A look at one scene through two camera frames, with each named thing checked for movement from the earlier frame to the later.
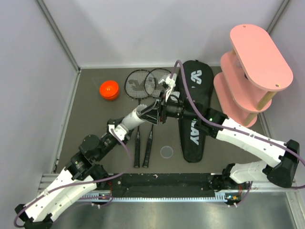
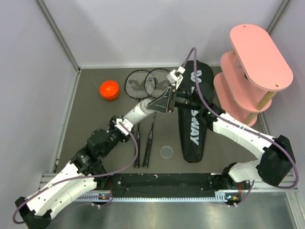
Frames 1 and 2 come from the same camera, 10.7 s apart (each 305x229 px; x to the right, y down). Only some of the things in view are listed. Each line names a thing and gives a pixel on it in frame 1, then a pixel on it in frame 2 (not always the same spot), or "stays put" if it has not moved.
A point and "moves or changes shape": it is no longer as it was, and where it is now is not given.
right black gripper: [152, 116] to [169, 97]
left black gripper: [116, 121] stays put
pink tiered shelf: [251, 74] stays put
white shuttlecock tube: [132, 120] moves or changes shape
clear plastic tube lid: [166, 151] stays put
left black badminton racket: [137, 82] stays put
